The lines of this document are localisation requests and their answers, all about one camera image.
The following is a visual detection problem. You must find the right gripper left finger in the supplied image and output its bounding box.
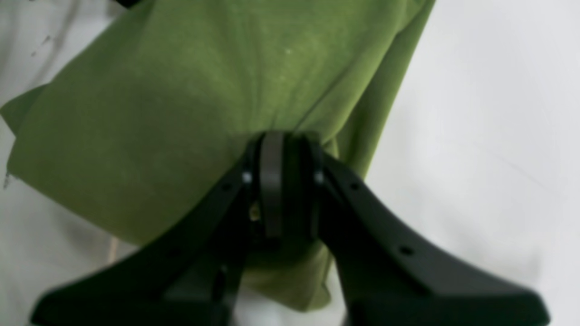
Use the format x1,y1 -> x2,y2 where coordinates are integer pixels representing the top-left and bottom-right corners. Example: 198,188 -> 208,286
30,132 -> 285,326

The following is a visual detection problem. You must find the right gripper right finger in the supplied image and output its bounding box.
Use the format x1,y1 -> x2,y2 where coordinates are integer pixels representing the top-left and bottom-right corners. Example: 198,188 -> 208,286
284,134 -> 550,326

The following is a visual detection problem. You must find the green t-shirt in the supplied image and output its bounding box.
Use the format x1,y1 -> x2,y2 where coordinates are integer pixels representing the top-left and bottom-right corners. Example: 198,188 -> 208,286
0,0 -> 436,313

